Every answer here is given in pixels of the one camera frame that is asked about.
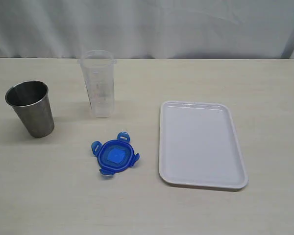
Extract clear tall plastic container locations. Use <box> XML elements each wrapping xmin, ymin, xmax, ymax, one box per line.
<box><xmin>79</xmin><ymin>50</ymin><xmax>116</xmax><ymax>118</ymax></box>

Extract blue clip-lock lid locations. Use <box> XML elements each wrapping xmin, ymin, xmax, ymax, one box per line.
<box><xmin>91</xmin><ymin>132</ymin><xmax>140</xmax><ymax>177</ymax></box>

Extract white rectangular plastic tray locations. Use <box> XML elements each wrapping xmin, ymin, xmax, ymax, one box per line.
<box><xmin>158</xmin><ymin>101</ymin><xmax>248</xmax><ymax>190</ymax></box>

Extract stainless steel cup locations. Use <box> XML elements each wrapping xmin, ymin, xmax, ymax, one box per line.
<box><xmin>5</xmin><ymin>80</ymin><xmax>54</xmax><ymax>138</ymax></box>

